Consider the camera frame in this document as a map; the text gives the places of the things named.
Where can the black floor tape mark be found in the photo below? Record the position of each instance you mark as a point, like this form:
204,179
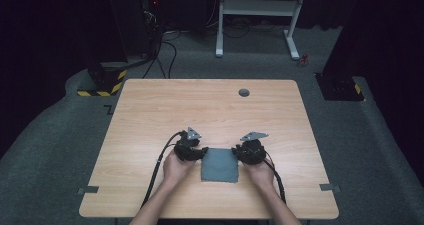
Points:
109,110

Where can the grey tape piece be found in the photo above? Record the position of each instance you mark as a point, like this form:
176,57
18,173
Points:
88,189
330,187

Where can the grey round table grommet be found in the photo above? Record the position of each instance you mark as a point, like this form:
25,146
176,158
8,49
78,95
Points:
244,92

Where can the person's left hand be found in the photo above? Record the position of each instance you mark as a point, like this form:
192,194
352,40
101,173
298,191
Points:
176,171

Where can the grey cleaning cloth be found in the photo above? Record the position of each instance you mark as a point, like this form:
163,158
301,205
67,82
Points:
220,165

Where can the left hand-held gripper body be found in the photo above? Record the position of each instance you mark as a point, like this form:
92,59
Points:
186,148

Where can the white metal stand frame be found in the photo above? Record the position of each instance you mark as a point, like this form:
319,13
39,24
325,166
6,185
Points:
256,7

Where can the person's right hand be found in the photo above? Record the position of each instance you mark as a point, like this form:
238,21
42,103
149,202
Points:
261,176

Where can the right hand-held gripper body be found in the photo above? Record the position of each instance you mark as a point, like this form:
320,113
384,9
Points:
253,150

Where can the black yellow striped stand base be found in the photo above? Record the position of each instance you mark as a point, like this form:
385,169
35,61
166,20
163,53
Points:
106,78

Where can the dark equipment rack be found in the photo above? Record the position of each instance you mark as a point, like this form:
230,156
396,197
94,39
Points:
151,18

